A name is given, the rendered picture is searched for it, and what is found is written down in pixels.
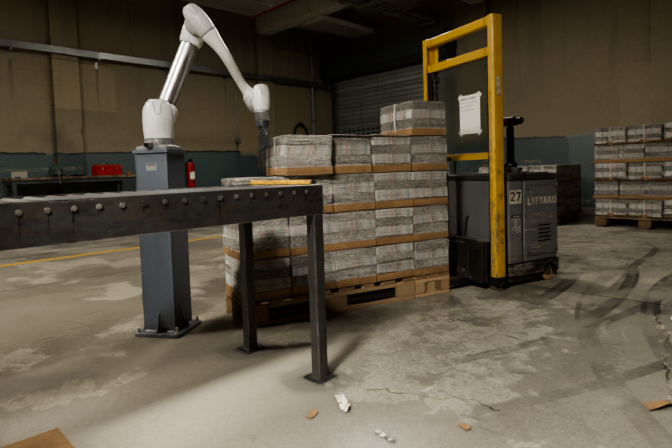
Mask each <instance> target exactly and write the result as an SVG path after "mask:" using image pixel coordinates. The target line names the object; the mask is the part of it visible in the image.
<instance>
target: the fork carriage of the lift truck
mask: <svg viewBox="0 0 672 448"><path fill-rule="evenodd" d="M444 238H447V239H449V246H448V247H449V248H448V249H449V250H448V253H449V254H448V256H449V257H448V258H449V263H448V264H449V271H448V272H449V275H450V276H455V275H462V276H466V277H468V280H469V281H473V282H477V283H480V284H483V283H488V270H487V240H484V239H478V238H471V237H464V236H458V235H451V234H449V237H444Z"/></svg>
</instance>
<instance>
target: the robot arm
mask: <svg viewBox="0 0 672 448"><path fill-rule="evenodd" d="M183 15H184V18H185V22H184V25H183V27H182V31H181V35H180V42H181V43H180V45H179V48H178V50H177V53H176V56H175V58H174V61H173V63H172V66H171V68H170V71H169V73H168V76H167V79H166V81H165V84H164V86H163V89H162V91H161V94H160V97H159V99H149V100H148V101H147V102H146V103H145V105H144V107H143V111H142V123H143V133H144V145H143V146H139V147H136V150H138V149H160V148H171V149H182V147H180V146H176V145H175V142H174V124H175V121H176V118H177V115H178V111H177V108H176V107H175V106H176V103H177V101H178V98H179V96H180V93H181V91H182V88H183V85H184V83H185V80H186V78H187V75H188V72H189V70H190V67H191V65H192V62H193V59H194V57H195V54H196V52H197V50H198V49H200V48H201V47H202V45H203V43H204V41H205V42H206V43H207V44H208V45H209V46H210V47H211V48H213V49H214V50H215V51H216V53H217V54H218V55H219V56H220V58H221V59H222V61H223V62H224V64H225V66H226V67H227V69H228V71H229V72H230V74H231V76H232V77H233V79H234V81H235V82H236V84H237V86H238V87H239V89H240V90H241V92H242V94H243V100H244V102H245V104H246V106H247V108H248V109H249V110H250V111H251V112H253V113H254V116H255V120H257V121H256V127H257V128H259V133H258V134H257V135H258V140H259V148H260V149H261V161H267V154H266V148H267V144H268V132H267V129H266V127H269V121H268V120H270V92H269V88H268V86H267V85H264V84H257V85H255V86H254V88H253V89H252V88H250V87H249V86H248V84H247V83H246V82H245V80H244V78H243V77H242V75H241V73H240V71H239V69H238V67H237V65H236V63H235V61H234V59H233V57H232V55H231V54H230V52H229V50H228V49H227V47H226V45H225V44H224V42H223V40H222V39H221V37H220V35H219V33H218V31H217V29H216V28H215V26H214V25H213V23H212V21H211V20H210V18H209V17H208V16H207V15H206V13H205V12H204V11H203V10H202V9H201V8H200V7H199V6H197V5H196V4H194V3H190V4H188V5H187V6H185V7H184V8H183Z"/></svg>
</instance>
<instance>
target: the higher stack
mask: <svg viewBox="0 0 672 448"><path fill-rule="evenodd" d="M444 104H445V102H437V101H407V102H403V103H399V104H394V105H391V106H387V107H383V108H381V116H380V118H381V119H380V120H381V121H380V122H381V133H385V132H391V131H395V133H396V131H398V130H404V129H410V128H446V127H447V125H446V119H445V105H444ZM441 136H443V135H410V136H406V137H410V141H411V142H410V148H409V149H410V151H409V152H410V154H411V156H410V158H411V159H410V160H411V162H410V164H430V163H446V162H447V160H446V159H447V155H446V153H447V145H446V137H441ZM407 172H411V176H410V177H411V181H410V182H411V189H412V191H413V192H412V193H413V198H412V199H424V198H440V197H447V196H448V194H447V193H448V192H447V191H448V190H447V180H446V171H440V170H418V171H407ZM409 207H411V208H413V234H423V233H432V232H441V231H447V230H448V225H449V224H447V223H448V222H447V221H448V212H447V205H444V204H432V205H418V206H409ZM410 242H412V244H413V245H412V246H413V251H414V253H413V254H414V255H413V256H414V265H413V266H414V269H415V270H416V269H422V268H429V267H436V266H442V265H448V263H449V258H448V257H449V256H448V254H449V253H448V250H449V249H448V248H449V247H448V246H449V239H447V238H435V239H427V240H419V241H410ZM410 277H414V281H415V298H418V297H423V296H429V295H434V294H440V293H445V292H450V289H449V272H448V271H444V272H438V273H431V274H425V275H419V276H410Z"/></svg>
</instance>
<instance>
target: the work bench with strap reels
mask: <svg viewBox="0 0 672 448"><path fill-rule="evenodd" d="M103 164H110V165H92V167H91V169H92V176H61V177H60V180H61V183H67V182H94V181H119V187H120V191H124V188H123V180H133V186H134V191H136V190H137V184H136V174H130V175H122V166H121V165H111V163H103ZM115 177H117V178H115ZM84 178H87V179H84ZM54 179H56V180H54ZM23 180H26V181H23ZM0 181H2V185H3V197H8V190H7V185H12V196H13V197H17V184H40V183H60V181H59V177H46V176H43V177H27V178H1V179H0Z"/></svg>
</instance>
